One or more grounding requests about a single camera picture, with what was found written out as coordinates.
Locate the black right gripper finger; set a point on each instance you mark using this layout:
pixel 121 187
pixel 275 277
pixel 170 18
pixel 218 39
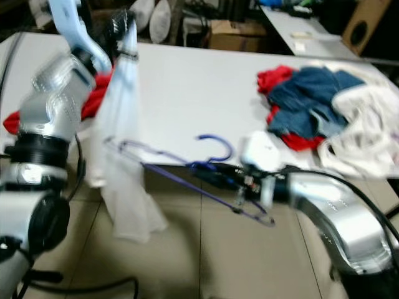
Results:
pixel 221 180
pixel 215 168

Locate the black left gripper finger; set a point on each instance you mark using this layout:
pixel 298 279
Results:
pixel 116 28
pixel 129 26

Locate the purple clothes hanger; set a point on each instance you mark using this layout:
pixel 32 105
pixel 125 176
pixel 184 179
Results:
pixel 229 147

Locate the white t-shirt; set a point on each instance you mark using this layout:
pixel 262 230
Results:
pixel 131 187

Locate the blue denim jeans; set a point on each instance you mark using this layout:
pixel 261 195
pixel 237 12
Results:
pixel 312 93

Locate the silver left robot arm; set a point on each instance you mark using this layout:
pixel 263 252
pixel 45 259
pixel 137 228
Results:
pixel 50 112

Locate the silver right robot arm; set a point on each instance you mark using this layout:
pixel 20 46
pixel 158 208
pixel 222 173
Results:
pixel 330 205

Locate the red garment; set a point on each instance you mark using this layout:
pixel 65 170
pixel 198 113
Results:
pixel 96 96
pixel 271 78

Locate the brown cardboard box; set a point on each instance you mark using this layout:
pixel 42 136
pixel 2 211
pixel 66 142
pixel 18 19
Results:
pixel 237 37

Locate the cream white jacket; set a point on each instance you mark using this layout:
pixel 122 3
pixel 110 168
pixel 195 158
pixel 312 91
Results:
pixel 368 137

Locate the small white paper card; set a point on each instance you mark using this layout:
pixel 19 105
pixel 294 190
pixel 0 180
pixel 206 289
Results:
pixel 300 47

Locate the blue bag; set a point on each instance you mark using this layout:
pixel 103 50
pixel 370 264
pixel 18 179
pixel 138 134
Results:
pixel 279 3

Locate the white remote control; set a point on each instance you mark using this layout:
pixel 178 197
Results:
pixel 300 33

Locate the long white desk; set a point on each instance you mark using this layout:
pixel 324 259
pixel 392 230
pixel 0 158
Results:
pixel 318 34

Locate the wooden loudspeaker box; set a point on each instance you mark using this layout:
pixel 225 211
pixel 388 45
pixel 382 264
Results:
pixel 365 28

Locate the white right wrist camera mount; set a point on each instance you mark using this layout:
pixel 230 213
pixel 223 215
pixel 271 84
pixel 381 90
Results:
pixel 260 152

